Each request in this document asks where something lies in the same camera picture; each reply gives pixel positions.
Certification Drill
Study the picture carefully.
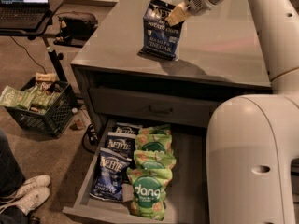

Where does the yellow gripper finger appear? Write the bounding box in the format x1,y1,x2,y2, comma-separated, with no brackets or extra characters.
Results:
165,2,191,26

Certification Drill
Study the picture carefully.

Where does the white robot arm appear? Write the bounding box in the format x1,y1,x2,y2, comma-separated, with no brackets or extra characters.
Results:
167,0,299,224

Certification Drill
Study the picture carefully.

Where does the grey counter cabinet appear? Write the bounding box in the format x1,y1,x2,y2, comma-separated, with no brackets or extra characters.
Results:
70,0,299,203

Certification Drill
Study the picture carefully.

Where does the closed top drawer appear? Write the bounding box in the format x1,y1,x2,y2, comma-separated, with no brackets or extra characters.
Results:
89,87,219,128

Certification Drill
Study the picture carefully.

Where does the dark bag on floor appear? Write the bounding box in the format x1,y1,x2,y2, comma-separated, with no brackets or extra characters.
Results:
54,11,98,48

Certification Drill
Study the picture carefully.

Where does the rear green Dang chip bag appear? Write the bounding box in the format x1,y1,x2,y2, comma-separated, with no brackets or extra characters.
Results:
138,124,171,135

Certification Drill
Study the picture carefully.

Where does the green dang chip bag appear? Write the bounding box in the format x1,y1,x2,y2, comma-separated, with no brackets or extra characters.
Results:
135,134,173,154
134,150,177,169
127,169,173,220
138,124,171,135

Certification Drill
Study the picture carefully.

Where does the brown snack bag in crate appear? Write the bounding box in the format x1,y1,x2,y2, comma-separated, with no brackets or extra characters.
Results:
35,73,57,91

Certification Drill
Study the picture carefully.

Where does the front green Dang chip bag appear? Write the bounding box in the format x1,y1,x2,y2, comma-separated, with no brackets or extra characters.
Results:
127,169,173,220

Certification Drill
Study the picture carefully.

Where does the green snack bag on crate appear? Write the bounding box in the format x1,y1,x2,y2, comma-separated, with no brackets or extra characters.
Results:
0,86,35,110

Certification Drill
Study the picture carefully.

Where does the open middle drawer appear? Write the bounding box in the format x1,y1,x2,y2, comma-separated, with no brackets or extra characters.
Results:
63,124,209,224

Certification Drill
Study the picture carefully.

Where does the black laptop stand table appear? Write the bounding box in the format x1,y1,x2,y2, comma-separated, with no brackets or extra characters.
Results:
0,0,75,82

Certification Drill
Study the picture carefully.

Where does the black plastic crate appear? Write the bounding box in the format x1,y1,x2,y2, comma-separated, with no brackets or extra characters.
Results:
6,81,77,137

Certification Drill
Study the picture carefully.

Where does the open laptop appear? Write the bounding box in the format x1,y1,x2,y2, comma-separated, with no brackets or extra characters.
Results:
0,0,50,30

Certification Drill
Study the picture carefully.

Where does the upper white sneaker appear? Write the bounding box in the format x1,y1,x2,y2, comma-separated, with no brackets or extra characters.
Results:
0,175,51,203

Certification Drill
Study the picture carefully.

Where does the white sneaker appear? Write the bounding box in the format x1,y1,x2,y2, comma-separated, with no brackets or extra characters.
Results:
0,175,51,203
0,187,50,216

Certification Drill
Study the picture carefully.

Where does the person's leg in dark trousers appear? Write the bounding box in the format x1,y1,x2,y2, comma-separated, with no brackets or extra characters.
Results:
0,131,25,198

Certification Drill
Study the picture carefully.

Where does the lower white sneaker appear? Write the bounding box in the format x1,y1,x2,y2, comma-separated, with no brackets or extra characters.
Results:
0,187,50,216

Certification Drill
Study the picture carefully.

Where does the black cable by drawer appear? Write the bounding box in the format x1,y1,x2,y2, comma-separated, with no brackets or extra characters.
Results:
81,123,99,154

